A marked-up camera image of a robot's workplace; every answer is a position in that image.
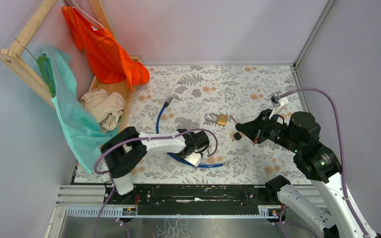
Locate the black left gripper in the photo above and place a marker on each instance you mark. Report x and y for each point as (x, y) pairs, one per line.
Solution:
(183, 156)

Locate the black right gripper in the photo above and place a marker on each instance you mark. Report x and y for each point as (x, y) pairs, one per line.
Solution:
(254, 130)

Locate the black headed key pair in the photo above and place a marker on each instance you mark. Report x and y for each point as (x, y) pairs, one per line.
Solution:
(237, 136)

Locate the brass padlock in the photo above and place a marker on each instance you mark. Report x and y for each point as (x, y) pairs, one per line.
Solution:
(219, 119)

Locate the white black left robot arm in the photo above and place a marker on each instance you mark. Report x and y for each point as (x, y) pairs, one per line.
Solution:
(123, 152)

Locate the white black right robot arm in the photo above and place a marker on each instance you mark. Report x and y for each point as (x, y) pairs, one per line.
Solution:
(320, 165)

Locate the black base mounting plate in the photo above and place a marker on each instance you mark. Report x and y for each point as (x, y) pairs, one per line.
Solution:
(193, 199)

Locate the beige crumpled cloth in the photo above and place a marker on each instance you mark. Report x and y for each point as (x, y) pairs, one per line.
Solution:
(107, 108)

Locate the teal cloth garment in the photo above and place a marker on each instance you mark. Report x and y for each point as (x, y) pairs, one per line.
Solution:
(81, 130)

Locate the orange t-shirt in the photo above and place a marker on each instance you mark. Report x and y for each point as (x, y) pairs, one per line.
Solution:
(109, 62)

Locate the green clothes hanger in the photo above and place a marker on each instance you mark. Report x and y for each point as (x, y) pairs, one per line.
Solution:
(44, 64)

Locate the pink clothes hanger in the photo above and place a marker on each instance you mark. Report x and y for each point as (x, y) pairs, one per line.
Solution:
(86, 15)

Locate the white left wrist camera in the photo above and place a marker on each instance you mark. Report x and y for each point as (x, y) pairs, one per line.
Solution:
(194, 159)

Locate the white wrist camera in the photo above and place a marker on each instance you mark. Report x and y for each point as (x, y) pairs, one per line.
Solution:
(194, 159)
(278, 103)

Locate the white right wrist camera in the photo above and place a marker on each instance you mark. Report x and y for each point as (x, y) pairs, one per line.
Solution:
(278, 103)

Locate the grey aluminium frame rail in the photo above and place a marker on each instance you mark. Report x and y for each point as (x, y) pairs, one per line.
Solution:
(308, 65)

